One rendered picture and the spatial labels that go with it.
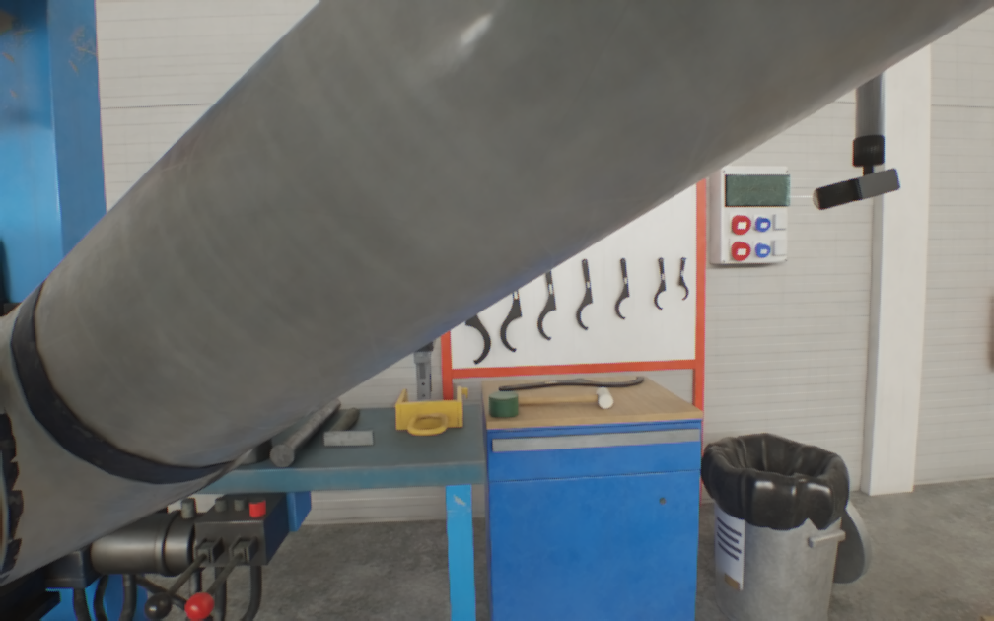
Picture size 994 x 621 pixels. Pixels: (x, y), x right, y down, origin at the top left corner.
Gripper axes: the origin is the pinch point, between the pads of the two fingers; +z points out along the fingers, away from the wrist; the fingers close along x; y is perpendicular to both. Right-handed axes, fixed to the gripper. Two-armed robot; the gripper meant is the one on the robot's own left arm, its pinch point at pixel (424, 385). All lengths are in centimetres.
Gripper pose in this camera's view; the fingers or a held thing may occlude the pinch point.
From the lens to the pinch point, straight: 107.0
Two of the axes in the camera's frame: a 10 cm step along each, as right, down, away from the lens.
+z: 0.3, 10.0, 0.9
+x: 0.8, 0.9, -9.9
